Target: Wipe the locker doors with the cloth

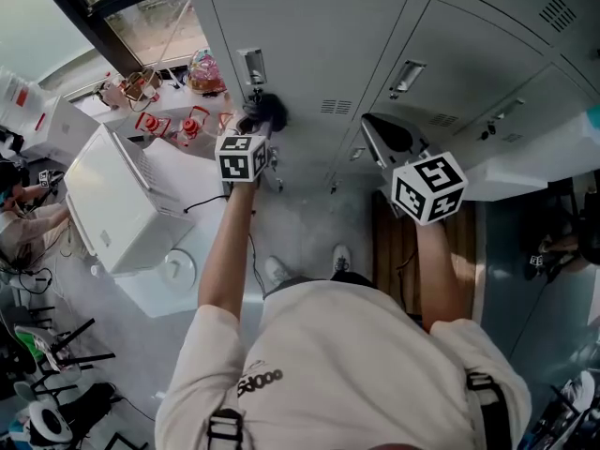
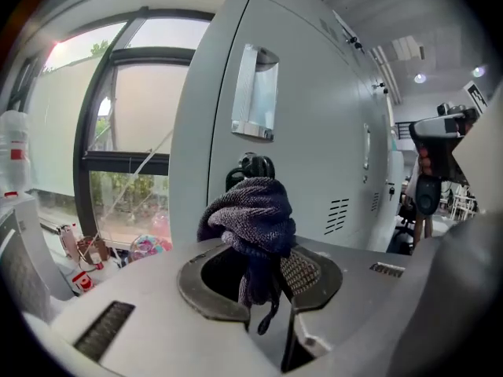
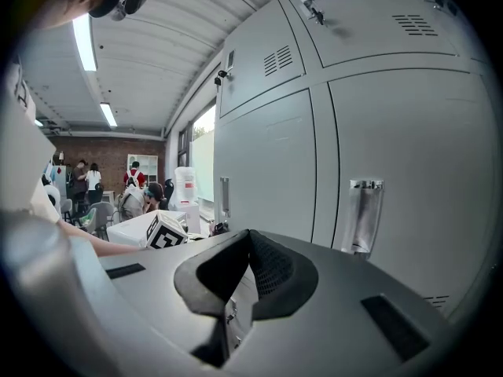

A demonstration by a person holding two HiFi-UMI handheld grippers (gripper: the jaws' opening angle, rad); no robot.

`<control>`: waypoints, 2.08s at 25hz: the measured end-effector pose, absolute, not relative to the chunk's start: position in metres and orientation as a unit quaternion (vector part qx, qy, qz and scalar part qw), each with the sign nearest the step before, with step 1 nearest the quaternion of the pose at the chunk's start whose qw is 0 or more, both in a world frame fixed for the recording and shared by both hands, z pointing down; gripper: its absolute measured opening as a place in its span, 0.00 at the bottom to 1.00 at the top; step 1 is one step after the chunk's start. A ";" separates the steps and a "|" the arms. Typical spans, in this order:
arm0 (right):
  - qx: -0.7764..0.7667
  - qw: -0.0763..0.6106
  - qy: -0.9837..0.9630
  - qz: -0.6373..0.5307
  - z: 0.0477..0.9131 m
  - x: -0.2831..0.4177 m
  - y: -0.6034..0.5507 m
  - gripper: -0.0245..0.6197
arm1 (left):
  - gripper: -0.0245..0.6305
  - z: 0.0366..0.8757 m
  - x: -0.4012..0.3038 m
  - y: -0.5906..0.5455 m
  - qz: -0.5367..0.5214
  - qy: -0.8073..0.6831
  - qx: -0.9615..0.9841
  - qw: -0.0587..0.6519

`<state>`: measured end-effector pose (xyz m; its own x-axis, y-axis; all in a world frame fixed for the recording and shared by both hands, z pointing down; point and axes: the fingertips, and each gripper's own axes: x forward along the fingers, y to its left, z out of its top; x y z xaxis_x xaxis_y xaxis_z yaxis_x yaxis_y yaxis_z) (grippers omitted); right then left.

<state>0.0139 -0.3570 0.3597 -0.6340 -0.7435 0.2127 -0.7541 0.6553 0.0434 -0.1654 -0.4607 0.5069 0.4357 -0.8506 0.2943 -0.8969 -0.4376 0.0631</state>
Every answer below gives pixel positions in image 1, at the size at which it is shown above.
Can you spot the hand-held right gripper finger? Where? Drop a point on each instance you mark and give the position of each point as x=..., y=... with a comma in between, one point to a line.
x=396, y=129
x=384, y=139

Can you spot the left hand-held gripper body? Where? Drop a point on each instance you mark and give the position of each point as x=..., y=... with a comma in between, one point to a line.
x=234, y=167

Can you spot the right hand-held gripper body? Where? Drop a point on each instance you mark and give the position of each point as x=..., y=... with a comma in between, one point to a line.
x=429, y=188

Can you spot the dark blue cloth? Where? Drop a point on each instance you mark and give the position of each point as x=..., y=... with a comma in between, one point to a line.
x=272, y=110

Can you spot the grey metal locker door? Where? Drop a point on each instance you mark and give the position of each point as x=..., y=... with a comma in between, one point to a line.
x=304, y=31

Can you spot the person's left forearm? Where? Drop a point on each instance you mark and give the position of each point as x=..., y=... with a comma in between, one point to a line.
x=225, y=251

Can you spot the person's right forearm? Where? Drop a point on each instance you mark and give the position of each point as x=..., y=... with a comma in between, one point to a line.
x=436, y=270

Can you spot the grey metal locker cabinet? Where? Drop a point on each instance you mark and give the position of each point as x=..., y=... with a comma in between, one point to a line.
x=469, y=54

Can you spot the red clear plastic lantern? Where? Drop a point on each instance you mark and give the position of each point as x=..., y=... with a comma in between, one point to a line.
x=226, y=119
x=192, y=127
x=152, y=124

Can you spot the colourful patterned bag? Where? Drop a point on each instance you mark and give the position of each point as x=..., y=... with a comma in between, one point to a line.
x=204, y=70

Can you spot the white partition unit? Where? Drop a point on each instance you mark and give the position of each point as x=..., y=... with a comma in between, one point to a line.
x=506, y=176

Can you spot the white windowsill ledge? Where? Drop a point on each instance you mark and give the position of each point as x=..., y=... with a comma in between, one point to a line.
x=173, y=96

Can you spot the person's white left shoe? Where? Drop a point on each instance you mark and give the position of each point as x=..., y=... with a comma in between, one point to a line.
x=277, y=270

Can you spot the person's white shoe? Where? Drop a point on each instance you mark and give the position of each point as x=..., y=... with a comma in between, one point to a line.
x=341, y=258
x=277, y=270

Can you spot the person's white right shoe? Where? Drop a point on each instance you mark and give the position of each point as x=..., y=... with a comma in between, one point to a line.
x=341, y=258

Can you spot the large white cardboard box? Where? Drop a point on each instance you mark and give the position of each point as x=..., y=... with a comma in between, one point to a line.
x=117, y=204

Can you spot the black-framed window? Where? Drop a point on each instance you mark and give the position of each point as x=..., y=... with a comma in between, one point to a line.
x=150, y=21

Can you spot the pink ornament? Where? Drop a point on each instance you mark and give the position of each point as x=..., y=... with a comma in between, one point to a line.
x=109, y=93

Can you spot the low white box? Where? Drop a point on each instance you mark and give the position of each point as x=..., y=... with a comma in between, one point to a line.
x=154, y=298

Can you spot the white carton with red sticker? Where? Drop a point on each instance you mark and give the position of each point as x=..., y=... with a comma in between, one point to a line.
x=65, y=129

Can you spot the person's cream t-shirt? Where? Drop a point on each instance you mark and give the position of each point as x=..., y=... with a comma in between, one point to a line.
x=337, y=354

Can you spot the translucent red-labelled plastic container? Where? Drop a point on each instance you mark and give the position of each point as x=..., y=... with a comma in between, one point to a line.
x=19, y=94

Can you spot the green white seat stool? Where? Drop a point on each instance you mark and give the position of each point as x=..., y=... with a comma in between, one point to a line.
x=33, y=345

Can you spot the black bag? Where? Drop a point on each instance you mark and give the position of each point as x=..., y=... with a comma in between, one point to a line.
x=89, y=406

